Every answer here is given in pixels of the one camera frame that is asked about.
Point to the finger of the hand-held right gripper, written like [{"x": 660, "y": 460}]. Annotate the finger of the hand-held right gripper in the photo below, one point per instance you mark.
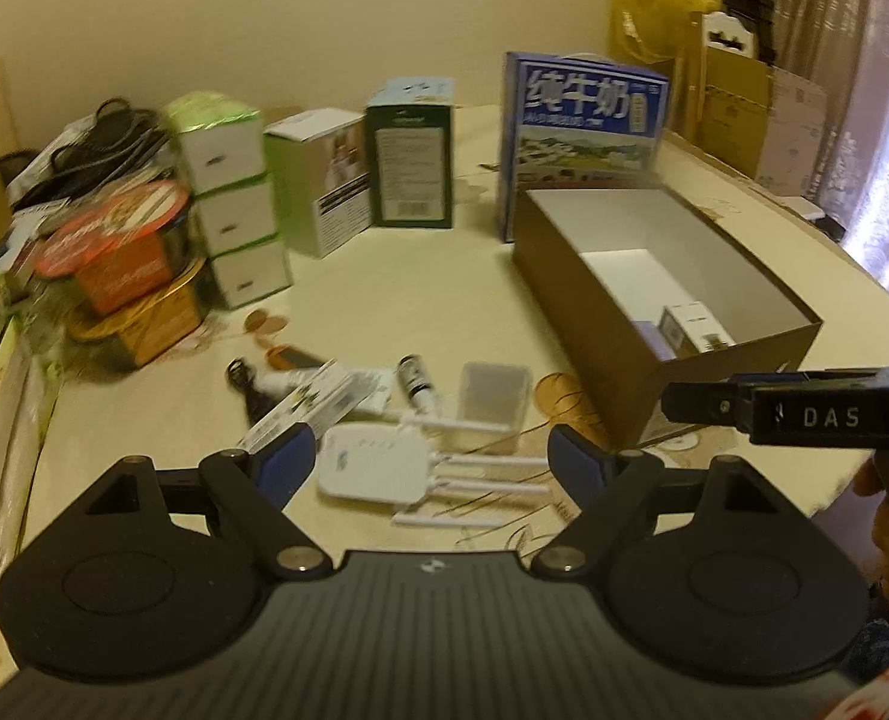
[
  {"x": 703, "y": 403},
  {"x": 827, "y": 374}
]

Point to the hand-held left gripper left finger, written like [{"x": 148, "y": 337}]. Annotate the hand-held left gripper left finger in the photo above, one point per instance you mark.
[{"x": 288, "y": 456}]

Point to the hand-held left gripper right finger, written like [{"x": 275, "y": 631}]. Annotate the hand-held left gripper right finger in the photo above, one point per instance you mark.
[{"x": 573, "y": 456}]

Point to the white printed packet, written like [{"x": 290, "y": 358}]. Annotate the white printed packet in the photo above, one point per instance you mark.
[{"x": 301, "y": 405}]

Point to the small white box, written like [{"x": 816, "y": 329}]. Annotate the small white box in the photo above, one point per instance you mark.
[{"x": 695, "y": 328}]

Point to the white router with antennas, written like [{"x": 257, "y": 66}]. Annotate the white router with antennas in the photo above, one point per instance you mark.
[{"x": 373, "y": 465}]

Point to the clear plastic case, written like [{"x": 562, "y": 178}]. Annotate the clear plastic case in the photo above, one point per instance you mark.
[{"x": 493, "y": 394}]

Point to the brown cardboard box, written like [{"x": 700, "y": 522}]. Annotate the brown cardboard box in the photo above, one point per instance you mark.
[{"x": 594, "y": 292}]

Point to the orange box cutter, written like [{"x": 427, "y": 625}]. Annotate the orange box cutter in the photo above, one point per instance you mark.
[{"x": 294, "y": 357}]

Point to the small white spray bottle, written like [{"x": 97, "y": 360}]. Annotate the small white spray bottle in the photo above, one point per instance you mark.
[{"x": 418, "y": 386}]

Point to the white box with green top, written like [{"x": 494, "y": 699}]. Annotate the white box with green top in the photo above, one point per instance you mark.
[
  {"x": 234, "y": 217},
  {"x": 215, "y": 146},
  {"x": 253, "y": 274}
]

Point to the gold instant noodle bowl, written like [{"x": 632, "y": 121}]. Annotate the gold instant noodle bowl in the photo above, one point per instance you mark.
[{"x": 151, "y": 322}]

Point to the cream patterned tablecloth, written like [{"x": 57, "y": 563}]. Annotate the cream patterned tablecloth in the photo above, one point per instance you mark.
[{"x": 429, "y": 292}]

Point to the red instant noodle bowl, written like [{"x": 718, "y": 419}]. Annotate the red instant noodle bowl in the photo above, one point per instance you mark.
[{"x": 114, "y": 247}]

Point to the tall tan cardboard box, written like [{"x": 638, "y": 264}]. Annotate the tall tan cardboard box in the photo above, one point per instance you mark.
[{"x": 744, "y": 112}]

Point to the white and green box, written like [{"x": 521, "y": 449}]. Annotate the white and green box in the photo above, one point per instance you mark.
[{"x": 317, "y": 180}]

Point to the patterned curtain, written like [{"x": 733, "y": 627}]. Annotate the patterned curtain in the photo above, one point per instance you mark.
[{"x": 857, "y": 90}]

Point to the blue milk carton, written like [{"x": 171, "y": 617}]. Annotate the blue milk carton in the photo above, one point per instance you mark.
[{"x": 579, "y": 127}]

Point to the dark green box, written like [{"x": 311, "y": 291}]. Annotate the dark green box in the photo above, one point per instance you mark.
[{"x": 410, "y": 165}]

